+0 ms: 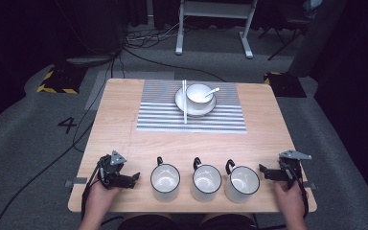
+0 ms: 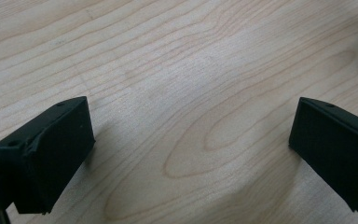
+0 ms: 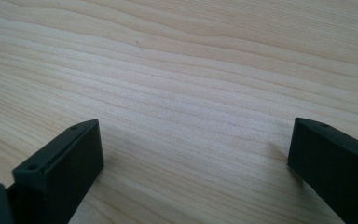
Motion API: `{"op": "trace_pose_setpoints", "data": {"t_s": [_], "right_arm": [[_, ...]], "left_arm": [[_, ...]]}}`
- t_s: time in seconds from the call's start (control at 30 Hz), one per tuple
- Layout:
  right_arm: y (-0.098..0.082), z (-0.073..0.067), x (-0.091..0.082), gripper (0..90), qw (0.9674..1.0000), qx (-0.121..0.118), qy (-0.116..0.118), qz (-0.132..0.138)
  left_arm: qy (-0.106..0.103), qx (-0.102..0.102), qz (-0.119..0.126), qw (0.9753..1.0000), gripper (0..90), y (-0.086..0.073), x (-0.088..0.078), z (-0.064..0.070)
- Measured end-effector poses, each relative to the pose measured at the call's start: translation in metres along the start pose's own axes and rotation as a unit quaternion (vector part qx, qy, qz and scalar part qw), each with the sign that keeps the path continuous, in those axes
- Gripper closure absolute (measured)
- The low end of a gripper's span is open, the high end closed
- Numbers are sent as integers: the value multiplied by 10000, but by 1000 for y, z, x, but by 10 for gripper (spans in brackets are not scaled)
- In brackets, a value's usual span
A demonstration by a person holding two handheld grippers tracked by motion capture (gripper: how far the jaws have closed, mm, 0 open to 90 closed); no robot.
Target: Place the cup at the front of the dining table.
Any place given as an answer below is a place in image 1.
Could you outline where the person's left hand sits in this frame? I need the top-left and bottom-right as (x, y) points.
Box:
(86, 181), (123, 210)

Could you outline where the grey striped placemat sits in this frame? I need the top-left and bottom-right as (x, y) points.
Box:
(135, 79), (248, 134)

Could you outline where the white chopstick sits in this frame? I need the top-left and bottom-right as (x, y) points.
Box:
(181, 80), (187, 125)
(183, 80), (189, 125)

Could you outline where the white spoon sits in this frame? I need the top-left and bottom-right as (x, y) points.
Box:
(203, 86), (221, 99)

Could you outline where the white desk frame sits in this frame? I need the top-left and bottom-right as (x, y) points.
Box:
(174, 0), (259, 60)

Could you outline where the white plate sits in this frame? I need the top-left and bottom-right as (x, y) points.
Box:
(173, 86), (218, 118)

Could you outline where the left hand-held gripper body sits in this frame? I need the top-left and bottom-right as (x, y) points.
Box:
(97, 149), (132, 190)

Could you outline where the hand-held gripper cable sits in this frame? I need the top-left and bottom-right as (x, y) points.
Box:
(295, 171), (311, 221)
(80, 157), (104, 222)

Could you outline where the right hand-held gripper cable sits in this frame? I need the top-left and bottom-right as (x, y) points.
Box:
(295, 171), (311, 221)

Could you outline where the black and yellow striped base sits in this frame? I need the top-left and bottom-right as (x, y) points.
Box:
(263, 71), (308, 99)
(35, 64), (88, 96)

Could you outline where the white bowl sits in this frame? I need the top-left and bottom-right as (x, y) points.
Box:
(185, 82), (216, 111)

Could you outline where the white mug with black rim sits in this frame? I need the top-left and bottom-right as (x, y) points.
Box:
(149, 155), (182, 203)
(223, 158), (261, 205)
(190, 156), (223, 203)

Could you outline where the long black floor cable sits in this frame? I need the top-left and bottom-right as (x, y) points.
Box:
(123, 47), (228, 83)

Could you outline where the bundle of floor cables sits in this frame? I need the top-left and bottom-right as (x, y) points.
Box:
(122, 17), (186, 50)

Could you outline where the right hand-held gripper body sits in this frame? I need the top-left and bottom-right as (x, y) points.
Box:
(278, 149), (313, 190)

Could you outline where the left hand-held gripper cable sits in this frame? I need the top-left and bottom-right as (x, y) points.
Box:
(80, 157), (104, 222)

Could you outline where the black tripod stand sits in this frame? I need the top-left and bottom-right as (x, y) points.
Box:
(257, 12), (311, 61)

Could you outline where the person's right hand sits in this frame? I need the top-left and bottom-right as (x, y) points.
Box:
(273, 180), (307, 218)

